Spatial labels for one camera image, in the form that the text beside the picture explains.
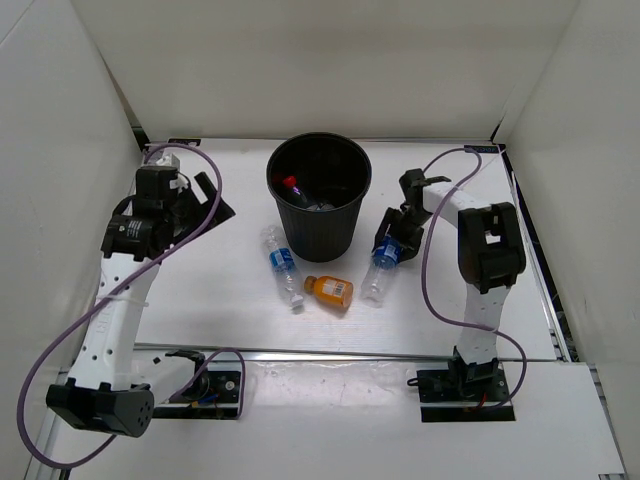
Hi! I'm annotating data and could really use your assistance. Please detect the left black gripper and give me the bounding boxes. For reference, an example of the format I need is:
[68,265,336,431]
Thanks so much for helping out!
[164,172,234,248]

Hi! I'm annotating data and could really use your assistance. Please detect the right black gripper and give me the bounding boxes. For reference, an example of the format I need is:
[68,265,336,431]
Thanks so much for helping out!
[375,207,433,264]

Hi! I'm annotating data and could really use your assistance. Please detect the blue cap water bottle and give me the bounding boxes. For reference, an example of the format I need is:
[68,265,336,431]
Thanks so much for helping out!
[361,235,403,306]

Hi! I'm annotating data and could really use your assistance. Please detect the red cap water bottle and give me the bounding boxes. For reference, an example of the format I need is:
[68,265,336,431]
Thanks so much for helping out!
[282,175,309,209]

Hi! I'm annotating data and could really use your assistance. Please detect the small black cap water bottle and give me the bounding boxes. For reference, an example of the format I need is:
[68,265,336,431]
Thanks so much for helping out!
[304,197,335,211]

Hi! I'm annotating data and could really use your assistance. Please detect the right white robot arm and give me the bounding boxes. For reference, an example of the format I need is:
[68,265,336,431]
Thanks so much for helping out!
[361,169,526,400]

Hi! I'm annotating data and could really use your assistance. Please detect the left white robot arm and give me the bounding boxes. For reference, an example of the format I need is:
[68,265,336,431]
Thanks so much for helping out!
[46,166,235,438]

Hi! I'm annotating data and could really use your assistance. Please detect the black plastic waste bin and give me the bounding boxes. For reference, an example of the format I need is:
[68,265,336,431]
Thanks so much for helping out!
[266,132,372,263]

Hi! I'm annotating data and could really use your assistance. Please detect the tall white cap water bottle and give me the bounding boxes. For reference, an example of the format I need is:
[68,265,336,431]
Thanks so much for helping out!
[261,225,304,311]

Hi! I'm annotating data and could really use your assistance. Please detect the orange juice bottle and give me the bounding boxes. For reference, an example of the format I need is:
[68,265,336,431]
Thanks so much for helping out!
[303,276,354,310]

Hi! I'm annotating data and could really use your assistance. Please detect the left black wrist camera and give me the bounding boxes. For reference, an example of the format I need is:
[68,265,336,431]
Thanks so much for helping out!
[135,165,178,201]

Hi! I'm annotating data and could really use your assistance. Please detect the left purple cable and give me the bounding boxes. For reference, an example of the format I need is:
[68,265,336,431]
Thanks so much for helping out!
[16,142,246,470]

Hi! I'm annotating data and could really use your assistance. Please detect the aluminium table frame rail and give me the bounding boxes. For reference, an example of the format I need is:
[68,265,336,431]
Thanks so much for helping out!
[134,343,451,362]

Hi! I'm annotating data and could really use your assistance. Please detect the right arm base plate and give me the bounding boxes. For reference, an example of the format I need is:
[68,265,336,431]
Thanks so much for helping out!
[406,368,516,423]

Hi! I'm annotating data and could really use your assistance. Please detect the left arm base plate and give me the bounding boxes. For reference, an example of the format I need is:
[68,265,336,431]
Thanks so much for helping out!
[153,360,245,421]

